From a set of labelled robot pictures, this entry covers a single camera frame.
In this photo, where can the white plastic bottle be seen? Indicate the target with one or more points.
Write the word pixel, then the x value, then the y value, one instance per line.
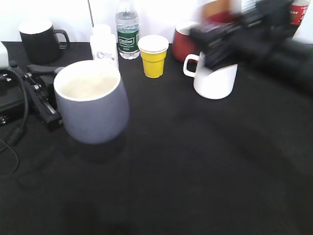
pixel 103 45

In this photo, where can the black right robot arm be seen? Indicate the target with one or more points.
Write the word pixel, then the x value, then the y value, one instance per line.
pixel 290 61

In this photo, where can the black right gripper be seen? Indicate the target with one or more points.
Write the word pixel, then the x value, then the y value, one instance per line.
pixel 243 40

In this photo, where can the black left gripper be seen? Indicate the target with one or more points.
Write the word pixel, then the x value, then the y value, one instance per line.
pixel 39 84

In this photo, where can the white ceramic mug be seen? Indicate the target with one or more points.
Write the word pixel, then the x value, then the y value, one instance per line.
pixel 208 83

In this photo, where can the grey ceramic mug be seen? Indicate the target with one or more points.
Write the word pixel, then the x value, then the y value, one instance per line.
pixel 92 101

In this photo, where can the black ceramic mug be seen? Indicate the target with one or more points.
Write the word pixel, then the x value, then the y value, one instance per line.
pixel 43 43

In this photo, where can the red ceramic mug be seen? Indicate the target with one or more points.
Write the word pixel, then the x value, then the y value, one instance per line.
pixel 182 44

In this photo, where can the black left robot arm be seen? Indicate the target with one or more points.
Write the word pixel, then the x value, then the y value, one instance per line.
pixel 11 95

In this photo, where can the clear water bottle green label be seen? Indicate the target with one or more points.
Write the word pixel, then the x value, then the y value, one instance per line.
pixel 127 27

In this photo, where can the brown nescafe coffee bottle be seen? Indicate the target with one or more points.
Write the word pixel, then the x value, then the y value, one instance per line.
pixel 220 11

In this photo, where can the red cola bottle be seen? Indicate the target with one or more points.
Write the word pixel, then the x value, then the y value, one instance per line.
pixel 297 11

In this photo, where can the yellow plastic cup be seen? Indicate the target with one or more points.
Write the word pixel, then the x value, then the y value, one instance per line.
pixel 153 51

